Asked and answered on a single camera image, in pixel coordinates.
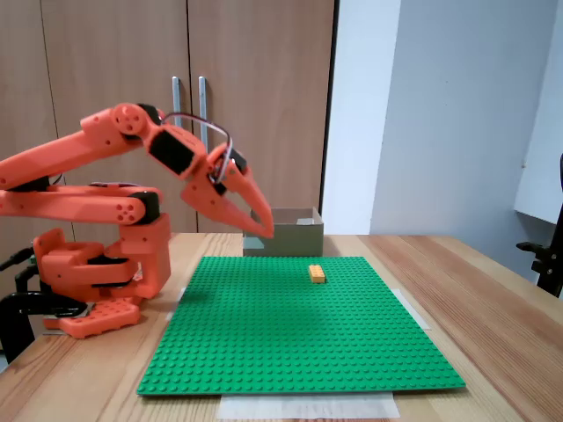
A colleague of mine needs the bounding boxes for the cardboard box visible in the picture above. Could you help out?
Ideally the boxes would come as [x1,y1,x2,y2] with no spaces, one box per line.
[242,207,325,258]

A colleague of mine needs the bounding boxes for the green lego baseplate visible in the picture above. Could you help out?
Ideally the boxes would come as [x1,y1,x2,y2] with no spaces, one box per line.
[135,256,467,397]

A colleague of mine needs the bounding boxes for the small translucent tape strip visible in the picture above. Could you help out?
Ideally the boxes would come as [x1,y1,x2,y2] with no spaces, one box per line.
[164,287,188,323]

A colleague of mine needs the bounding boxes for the brown wooden cabinet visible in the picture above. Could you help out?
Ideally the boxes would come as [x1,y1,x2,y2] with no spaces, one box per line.
[0,0,340,282]

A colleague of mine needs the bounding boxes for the narrow translucent tape strip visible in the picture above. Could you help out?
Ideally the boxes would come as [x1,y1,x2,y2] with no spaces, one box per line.
[390,287,433,332]

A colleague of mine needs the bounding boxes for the wide translucent tape strip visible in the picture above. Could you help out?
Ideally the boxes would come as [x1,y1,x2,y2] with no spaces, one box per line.
[216,391,401,421]

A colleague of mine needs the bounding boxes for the black table clamp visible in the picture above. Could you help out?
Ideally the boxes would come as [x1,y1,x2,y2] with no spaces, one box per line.
[0,289,90,366]

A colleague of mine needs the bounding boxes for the white board panel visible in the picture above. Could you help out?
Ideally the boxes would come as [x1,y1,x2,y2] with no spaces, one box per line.
[513,0,563,226]

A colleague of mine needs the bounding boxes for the black chair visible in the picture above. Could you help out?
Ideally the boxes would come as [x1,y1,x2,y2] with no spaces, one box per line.
[515,153,563,301]

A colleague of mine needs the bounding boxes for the gripper motor cable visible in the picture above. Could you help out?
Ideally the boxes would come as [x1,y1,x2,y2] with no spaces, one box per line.
[162,113,234,185]

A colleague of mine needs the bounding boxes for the metal cabinet handle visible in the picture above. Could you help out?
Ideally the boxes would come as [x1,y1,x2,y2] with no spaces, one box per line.
[197,76,210,149]
[171,76,186,129]

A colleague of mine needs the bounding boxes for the black power cable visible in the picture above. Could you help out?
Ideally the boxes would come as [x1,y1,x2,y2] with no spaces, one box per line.
[13,265,44,294]
[0,248,36,273]

